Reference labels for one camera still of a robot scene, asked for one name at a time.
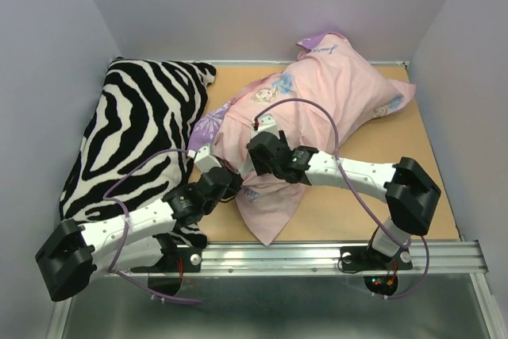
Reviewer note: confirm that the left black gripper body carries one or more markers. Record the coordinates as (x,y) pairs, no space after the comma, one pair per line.
(230,190)

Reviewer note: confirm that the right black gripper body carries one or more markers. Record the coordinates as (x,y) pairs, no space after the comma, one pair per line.
(263,167)

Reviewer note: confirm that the purple pink princess pillowcase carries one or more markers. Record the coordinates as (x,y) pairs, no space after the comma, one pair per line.
(319,100)

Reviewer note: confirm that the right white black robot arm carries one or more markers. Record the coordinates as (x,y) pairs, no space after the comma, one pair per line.
(409,192)

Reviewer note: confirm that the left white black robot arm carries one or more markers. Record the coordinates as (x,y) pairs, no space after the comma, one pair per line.
(74,254)

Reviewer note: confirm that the zebra striped pillow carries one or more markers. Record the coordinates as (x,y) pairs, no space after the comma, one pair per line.
(131,153)

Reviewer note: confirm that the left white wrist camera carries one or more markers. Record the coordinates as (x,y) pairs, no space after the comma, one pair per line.
(204,158)

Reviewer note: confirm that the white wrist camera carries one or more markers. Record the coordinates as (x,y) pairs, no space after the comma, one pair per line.
(204,158)
(265,123)

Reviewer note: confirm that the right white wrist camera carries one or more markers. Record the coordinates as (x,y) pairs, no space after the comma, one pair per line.
(265,123)

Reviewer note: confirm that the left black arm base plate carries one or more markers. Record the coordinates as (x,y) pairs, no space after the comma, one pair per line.
(179,259)

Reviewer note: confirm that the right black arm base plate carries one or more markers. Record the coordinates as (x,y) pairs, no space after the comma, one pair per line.
(363,258)

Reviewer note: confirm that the aluminium mounting rail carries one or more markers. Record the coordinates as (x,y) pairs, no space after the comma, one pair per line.
(322,258)

